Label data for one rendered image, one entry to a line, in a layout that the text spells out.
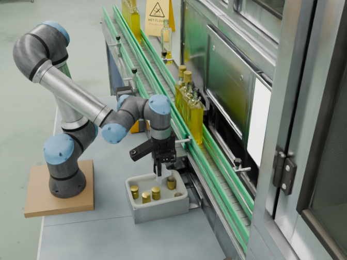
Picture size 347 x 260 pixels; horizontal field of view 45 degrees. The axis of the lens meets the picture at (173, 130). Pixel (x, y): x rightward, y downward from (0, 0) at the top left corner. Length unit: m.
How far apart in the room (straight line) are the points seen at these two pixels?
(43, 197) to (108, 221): 0.29
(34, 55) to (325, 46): 1.08
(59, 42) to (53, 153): 0.41
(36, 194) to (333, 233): 1.39
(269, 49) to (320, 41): 0.88
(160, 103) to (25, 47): 0.48
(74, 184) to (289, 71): 1.28
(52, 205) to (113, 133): 0.50
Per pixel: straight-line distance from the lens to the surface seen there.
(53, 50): 1.52
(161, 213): 1.64
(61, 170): 1.66
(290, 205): 0.67
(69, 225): 1.68
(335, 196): 0.57
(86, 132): 1.71
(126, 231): 1.63
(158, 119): 1.44
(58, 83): 1.41
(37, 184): 1.83
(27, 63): 1.44
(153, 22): 5.12
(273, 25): 1.41
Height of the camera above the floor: 1.96
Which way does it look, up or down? 35 degrees down
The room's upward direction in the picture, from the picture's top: straight up
